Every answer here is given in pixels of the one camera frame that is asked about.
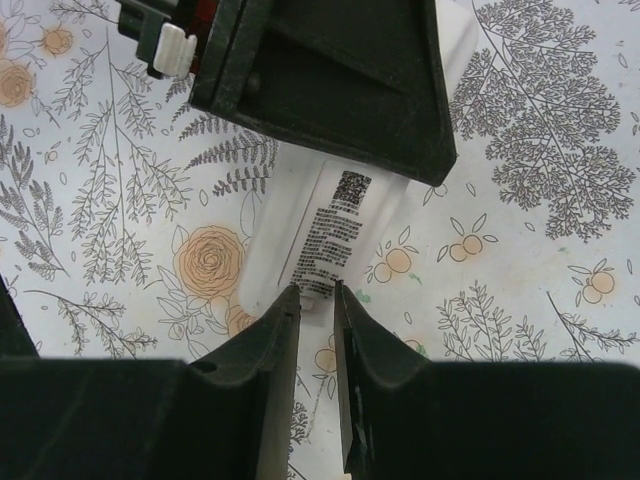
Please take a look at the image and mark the white remote control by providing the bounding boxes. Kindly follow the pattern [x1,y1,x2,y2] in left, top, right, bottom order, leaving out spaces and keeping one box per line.
[239,1,478,315]

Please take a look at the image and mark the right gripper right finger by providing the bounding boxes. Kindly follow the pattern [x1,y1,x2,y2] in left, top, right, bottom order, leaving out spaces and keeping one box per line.
[334,283,639,479]

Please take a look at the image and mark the floral table cloth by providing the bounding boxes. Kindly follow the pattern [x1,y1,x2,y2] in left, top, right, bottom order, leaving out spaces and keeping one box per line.
[1,1,639,479]

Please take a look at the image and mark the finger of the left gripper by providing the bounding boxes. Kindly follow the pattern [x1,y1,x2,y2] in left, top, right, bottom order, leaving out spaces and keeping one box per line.
[190,1,456,186]

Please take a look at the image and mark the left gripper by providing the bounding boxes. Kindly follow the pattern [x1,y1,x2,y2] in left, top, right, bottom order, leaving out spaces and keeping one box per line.
[118,1,246,80]

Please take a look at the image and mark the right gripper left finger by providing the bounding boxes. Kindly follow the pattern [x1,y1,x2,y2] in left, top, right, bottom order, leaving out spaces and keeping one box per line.
[1,285,300,479]

